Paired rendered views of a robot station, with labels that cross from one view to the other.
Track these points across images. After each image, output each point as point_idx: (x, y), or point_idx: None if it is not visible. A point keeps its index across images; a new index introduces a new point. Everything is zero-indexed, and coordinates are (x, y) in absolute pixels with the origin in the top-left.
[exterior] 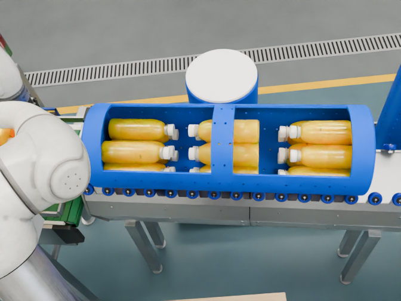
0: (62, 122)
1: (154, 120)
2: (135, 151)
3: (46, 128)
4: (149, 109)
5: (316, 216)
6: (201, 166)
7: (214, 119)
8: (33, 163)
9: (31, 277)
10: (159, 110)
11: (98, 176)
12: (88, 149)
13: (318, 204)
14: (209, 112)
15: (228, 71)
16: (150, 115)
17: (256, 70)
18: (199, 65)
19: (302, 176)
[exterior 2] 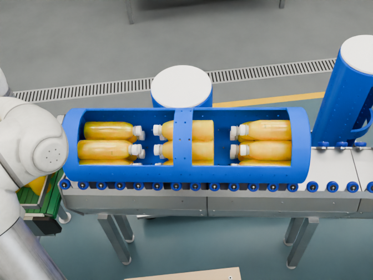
0: (44, 109)
1: (124, 123)
2: (107, 148)
3: (30, 112)
4: (119, 114)
5: (263, 204)
6: None
7: (175, 119)
8: (18, 140)
9: (15, 243)
10: (128, 115)
11: (75, 170)
12: None
13: (265, 193)
14: (171, 116)
15: (187, 83)
16: (120, 119)
17: (210, 82)
18: (162, 78)
19: (251, 166)
